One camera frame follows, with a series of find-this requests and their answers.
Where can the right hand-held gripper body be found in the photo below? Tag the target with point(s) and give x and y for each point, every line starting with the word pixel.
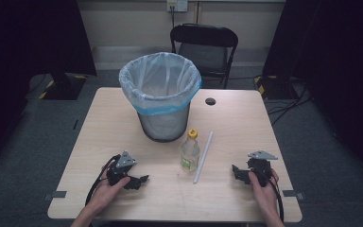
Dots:
pixel 261 168

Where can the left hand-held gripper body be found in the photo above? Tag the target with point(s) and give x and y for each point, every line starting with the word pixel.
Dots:
pixel 120 170

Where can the white straw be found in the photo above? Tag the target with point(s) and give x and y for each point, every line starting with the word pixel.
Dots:
pixel 203 157

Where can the clear bottle with yellow cap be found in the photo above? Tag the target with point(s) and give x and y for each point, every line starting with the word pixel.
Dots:
pixel 190 154

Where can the black mesh trash can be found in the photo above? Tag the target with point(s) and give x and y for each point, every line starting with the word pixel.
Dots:
pixel 164 126

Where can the translucent blue bin liner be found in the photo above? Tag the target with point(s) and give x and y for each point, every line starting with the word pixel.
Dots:
pixel 160 78

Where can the person's left hand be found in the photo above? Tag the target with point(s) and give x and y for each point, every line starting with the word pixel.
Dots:
pixel 107 193

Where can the person's right hand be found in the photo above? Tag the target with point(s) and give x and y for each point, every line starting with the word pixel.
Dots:
pixel 264 195

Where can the grey floor tape strip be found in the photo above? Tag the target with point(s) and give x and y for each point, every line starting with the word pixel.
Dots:
pixel 293 194
pixel 55 195

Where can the black stand base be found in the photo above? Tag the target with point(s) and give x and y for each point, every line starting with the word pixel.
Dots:
pixel 274 88
pixel 63 88

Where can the black folding chair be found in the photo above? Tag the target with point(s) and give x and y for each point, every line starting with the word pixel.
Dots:
pixel 205 47

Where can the dark curtain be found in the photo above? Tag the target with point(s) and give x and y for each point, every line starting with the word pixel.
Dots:
pixel 28 38
pixel 337 47

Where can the white wall outlet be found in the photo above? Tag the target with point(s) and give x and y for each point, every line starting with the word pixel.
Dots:
pixel 177 5

